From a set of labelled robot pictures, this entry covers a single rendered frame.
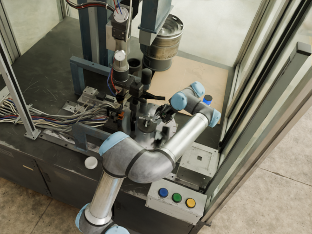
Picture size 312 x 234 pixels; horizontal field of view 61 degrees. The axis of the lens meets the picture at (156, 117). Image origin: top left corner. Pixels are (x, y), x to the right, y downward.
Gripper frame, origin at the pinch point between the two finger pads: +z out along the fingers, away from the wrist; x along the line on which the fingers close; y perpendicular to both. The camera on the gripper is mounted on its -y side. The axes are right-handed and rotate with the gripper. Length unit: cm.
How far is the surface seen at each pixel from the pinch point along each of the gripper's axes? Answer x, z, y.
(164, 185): 22.2, 3.9, 27.5
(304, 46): -1, -82, 35
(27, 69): -81, 69, -26
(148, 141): 4.3, 4.4, 11.2
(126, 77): -27.4, -13.7, 7.9
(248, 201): 122, 35, -48
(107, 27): -48, -27, 8
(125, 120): -11.2, 11.7, 4.2
